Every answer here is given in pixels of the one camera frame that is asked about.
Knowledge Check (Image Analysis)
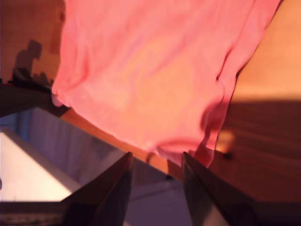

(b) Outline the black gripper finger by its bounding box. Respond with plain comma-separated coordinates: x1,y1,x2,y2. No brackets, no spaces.
61,152,133,226
182,151,240,226

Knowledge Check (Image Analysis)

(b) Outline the pink underwear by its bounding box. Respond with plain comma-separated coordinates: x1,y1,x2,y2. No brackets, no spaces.
51,0,282,169

